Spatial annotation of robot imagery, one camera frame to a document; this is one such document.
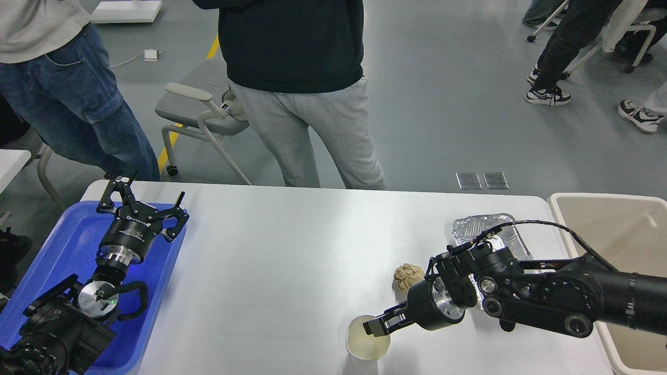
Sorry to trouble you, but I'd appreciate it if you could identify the blue plastic tray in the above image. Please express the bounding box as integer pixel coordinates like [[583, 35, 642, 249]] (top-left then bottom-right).
[[1, 201, 186, 374]]

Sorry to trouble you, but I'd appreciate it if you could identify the left metal floor plate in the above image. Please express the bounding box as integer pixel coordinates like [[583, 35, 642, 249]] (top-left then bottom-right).
[[455, 172, 482, 190]]

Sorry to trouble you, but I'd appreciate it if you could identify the white paper cup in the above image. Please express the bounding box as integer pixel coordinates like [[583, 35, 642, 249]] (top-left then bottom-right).
[[345, 314, 391, 361]]

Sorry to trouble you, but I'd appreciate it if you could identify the white floor power adapter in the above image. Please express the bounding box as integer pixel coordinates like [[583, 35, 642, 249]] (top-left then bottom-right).
[[143, 49, 160, 62]]

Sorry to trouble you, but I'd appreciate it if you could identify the white grey office chair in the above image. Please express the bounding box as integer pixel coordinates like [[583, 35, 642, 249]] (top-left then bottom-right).
[[155, 58, 252, 185]]

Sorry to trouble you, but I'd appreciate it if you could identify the white flat floor base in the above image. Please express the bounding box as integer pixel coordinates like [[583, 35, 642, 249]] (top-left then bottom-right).
[[91, 1, 163, 24]]

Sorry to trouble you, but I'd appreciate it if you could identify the person in blue jeans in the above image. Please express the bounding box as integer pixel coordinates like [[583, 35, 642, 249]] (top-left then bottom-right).
[[1, 1, 160, 181]]

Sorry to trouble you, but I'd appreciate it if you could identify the white chair at right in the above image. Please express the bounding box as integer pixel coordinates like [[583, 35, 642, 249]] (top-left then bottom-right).
[[527, 0, 667, 73]]

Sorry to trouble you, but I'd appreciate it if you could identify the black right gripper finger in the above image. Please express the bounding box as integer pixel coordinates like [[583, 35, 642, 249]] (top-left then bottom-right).
[[377, 304, 412, 323], [363, 314, 414, 336]]

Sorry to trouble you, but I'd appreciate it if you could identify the beige plastic bin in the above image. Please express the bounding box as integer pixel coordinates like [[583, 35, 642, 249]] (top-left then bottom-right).
[[548, 193, 666, 374]]

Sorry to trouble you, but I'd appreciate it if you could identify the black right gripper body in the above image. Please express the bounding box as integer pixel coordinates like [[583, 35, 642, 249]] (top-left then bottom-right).
[[405, 277, 465, 331]]

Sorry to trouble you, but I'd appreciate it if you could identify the crumpled brown paper ball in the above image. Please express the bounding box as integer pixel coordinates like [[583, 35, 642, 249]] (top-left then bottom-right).
[[393, 263, 426, 293]]

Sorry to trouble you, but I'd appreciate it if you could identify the white side table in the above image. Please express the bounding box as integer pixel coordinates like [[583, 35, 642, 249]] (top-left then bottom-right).
[[0, 149, 31, 193]]

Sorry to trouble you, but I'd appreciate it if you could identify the person in black trousers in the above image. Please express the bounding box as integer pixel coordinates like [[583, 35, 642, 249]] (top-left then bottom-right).
[[525, 1, 621, 106]]

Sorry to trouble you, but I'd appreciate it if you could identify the right metal floor plate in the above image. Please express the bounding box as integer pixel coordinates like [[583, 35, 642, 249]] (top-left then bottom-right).
[[482, 172, 510, 190]]

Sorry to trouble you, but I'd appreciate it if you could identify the aluminium foil tray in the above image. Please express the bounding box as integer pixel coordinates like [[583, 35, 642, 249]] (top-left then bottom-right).
[[452, 213, 533, 316]]

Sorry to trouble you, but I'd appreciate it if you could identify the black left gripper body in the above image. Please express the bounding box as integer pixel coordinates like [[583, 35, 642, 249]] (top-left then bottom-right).
[[97, 203, 166, 266]]

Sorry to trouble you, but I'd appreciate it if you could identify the metal floor plate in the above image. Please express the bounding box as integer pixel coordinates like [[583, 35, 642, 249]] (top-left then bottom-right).
[[482, 172, 510, 190], [455, 172, 482, 190]]

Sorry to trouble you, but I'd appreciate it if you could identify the person in grey sweatpants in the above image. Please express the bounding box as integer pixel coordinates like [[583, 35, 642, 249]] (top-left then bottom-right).
[[195, 1, 387, 190]]

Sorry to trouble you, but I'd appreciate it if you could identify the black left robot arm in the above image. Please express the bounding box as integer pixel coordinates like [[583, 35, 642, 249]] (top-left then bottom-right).
[[2, 178, 190, 374]]

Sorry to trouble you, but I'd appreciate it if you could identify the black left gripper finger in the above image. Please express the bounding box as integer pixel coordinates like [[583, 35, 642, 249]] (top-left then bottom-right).
[[152, 192, 190, 243], [96, 171, 138, 215]]

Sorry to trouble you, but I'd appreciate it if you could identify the black white sneaker foot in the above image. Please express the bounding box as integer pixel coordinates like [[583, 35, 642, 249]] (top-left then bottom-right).
[[617, 99, 664, 134]]

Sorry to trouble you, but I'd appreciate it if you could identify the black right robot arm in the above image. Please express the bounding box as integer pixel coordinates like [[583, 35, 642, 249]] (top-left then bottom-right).
[[363, 223, 666, 339]]

